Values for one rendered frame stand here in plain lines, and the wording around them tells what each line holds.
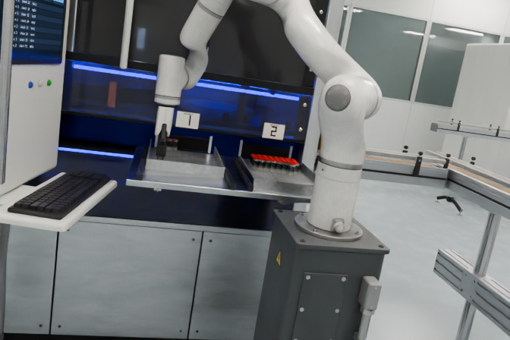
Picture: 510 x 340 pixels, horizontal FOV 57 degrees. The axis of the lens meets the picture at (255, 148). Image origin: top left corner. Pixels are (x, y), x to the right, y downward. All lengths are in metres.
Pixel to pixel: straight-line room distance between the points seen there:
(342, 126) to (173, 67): 0.62
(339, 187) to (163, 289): 1.03
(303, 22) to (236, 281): 1.17
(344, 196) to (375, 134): 5.91
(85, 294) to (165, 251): 0.35
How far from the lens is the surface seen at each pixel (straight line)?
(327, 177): 1.24
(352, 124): 1.17
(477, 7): 7.79
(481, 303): 2.20
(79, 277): 2.02
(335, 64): 1.29
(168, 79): 1.53
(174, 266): 1.98
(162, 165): 1.56
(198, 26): 1.47
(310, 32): 1.27
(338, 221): 1.26
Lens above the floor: 1.28
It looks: 11 degrees down
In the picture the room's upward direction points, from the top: 9 degrees clockwise
